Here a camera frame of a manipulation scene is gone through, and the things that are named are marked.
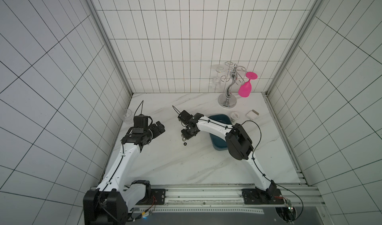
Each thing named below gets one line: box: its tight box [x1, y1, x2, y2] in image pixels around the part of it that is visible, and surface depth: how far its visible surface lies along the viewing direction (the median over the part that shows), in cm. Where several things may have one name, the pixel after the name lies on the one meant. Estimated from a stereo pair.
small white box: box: [245, 109, 260, 121], surface depth 107 cm
